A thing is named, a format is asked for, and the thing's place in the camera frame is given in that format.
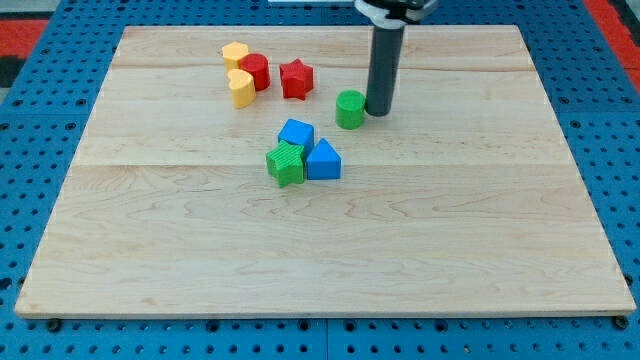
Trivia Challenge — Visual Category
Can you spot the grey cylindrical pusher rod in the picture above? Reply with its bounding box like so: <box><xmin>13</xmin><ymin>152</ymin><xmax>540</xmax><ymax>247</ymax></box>
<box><xmin>365</xmin><ymin>26</ymin><xmax>404</xmax><ymax>117</ymax></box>

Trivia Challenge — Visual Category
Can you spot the white and black rod mount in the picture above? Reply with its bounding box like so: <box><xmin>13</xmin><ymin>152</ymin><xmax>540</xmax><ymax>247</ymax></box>
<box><xmin>354</xmin><ymin>0</ymin><xmax>439</xmax><ymax>29</ymax></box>

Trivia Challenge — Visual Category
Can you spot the red star block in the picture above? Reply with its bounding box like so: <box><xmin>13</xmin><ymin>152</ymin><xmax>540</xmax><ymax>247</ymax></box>
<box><xmin>279</xmin><ymin>59</ymin><xmax>314</xmax><ymax>101</ymax></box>

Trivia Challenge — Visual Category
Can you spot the green star block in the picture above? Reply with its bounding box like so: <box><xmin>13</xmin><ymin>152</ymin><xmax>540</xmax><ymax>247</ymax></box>
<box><xmin>266</xmin><ymin>140</ymin><xmax>304</xmax><ymax>188</ymax></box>

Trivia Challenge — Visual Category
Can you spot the wooden board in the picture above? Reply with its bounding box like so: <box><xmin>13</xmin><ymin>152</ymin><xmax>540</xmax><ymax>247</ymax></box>
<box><xmin>15</xmin><ymin>25</ymin><xmax>636</xmax><ymax>319</ymax></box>

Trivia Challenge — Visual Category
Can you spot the green cylinder block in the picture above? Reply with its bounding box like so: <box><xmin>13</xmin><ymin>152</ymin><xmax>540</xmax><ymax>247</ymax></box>
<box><xmin>335</xmin><ymin>90</ymin><xmax>366</xmax><ymax>130</ymax></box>

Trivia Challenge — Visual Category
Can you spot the blue cube block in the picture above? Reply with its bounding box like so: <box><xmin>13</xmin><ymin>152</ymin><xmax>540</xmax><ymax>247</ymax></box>
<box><xmin>278</xmin><ymin>118</ymin><xmax>315</xmax><ymax>158</ymax></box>

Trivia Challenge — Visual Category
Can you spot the red cylinder block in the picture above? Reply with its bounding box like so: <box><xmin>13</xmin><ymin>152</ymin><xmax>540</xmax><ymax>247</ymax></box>
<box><xmin>240</xmin><ymin>53</ymin><xmax>271</xmax><ymax>91</ymax></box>

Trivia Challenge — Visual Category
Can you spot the blue triangle block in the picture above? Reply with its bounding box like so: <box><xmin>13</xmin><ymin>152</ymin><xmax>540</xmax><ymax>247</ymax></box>
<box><xmin>306</xmin><ymin>138</ymin><xmax>342</xmax><ymax>180</ymax></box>

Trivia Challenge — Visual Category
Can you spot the yellow heart block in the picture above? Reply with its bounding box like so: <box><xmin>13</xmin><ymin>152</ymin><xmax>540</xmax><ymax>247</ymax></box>
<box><xmin>227</xmin><ymin>69</ymin><xmax>256</xmax><ymax>109</ymax></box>

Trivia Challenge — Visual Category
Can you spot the yellow pentagon block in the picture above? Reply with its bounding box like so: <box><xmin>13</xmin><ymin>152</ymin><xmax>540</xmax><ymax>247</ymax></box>
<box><xmin>221</xmin><ymin>42</ymin><xmax>249</xmax><ymax>71</ymax></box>

